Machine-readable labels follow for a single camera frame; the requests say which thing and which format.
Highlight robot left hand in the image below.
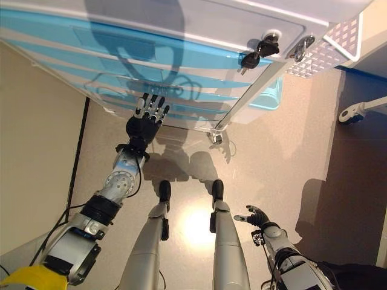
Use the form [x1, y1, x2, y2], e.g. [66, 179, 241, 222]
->
[125, 92, 171, 146]

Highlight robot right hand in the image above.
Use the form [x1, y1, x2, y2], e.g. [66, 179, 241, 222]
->
[234, 204, 270, 228]

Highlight blue front cart drawer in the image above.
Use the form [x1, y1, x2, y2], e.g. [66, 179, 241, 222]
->
[0, 36, 255, 91]
[0, 7, 275, 82]
[30, 57, 247, 100]
[57, 75, 241, 111]

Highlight yellow shoulder cover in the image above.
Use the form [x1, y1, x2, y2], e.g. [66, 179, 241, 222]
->
[0, 265, 69, 290]

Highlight robot right leg silver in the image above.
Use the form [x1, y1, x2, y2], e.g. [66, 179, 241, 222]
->
[209, 202, 252, 290]

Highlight robot leg silver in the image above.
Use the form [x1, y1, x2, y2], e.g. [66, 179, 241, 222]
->
[209, 202, 252, 290]
[119, 201, 170, 290]

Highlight robot right foot black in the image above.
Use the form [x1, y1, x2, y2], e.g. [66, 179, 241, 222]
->
[211, 179, 225, 205]

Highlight robot foot black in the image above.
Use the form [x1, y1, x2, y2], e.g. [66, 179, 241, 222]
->
[157, 180, 172, 206]
[211, 179, 225, 205]

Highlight robot left foot black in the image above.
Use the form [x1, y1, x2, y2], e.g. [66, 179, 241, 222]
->
[157, 180, 172, 206]

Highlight cart caster wheel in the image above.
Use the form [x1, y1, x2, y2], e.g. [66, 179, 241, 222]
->
[207, 128, 224, 144]

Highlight blue lidded waste bin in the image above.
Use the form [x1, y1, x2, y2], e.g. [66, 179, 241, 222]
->
[232, 75, 284, 124]

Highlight robot left leg silver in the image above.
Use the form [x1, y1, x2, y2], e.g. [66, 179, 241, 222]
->
[119, 201, 170, 290]

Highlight white medical cart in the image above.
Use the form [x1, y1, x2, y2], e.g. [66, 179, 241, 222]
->
[0, 0, 363, 144]

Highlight black cart keys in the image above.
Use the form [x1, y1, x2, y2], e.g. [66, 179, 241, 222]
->
[240, 30, 282, 76]

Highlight metal cart latch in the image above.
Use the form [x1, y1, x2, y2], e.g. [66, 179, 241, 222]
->
[290, 34, 315, 63]

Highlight white perforated side basket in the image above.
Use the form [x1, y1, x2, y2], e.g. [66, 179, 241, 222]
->
[285, 13, 363, 79]

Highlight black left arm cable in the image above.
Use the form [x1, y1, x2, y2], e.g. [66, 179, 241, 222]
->
[28, 152, 145, 269]

